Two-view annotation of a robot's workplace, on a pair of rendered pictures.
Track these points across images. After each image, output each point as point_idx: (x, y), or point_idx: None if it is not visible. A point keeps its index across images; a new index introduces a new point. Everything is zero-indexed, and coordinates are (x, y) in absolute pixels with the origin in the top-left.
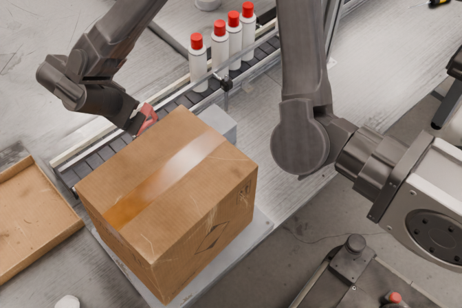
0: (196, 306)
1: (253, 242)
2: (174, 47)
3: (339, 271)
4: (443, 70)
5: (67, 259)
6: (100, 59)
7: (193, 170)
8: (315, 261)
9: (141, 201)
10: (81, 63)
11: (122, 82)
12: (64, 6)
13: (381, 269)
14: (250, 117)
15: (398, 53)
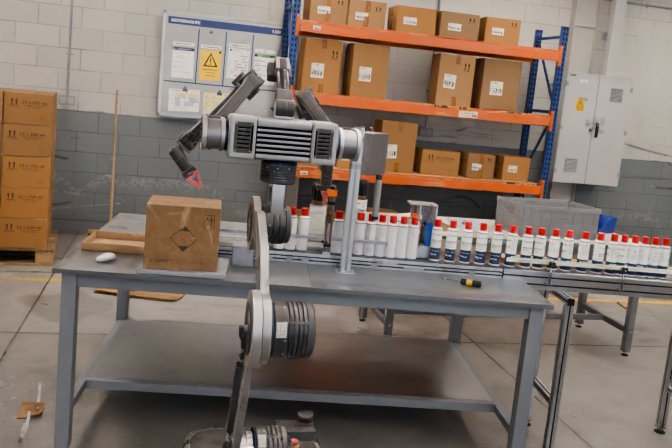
0: (177, 445)
1: (206, 274)
2: None
3: (276, 424)
4: (415, 293)
5: (128, 256)
6: (186, 133)
7: (196, 203)
8: None
9: (167, 200)
10: (180, 134)
11: None
12: (246, 229)
13: (311, 447)
14: (272, 266)
15: (398, 283)
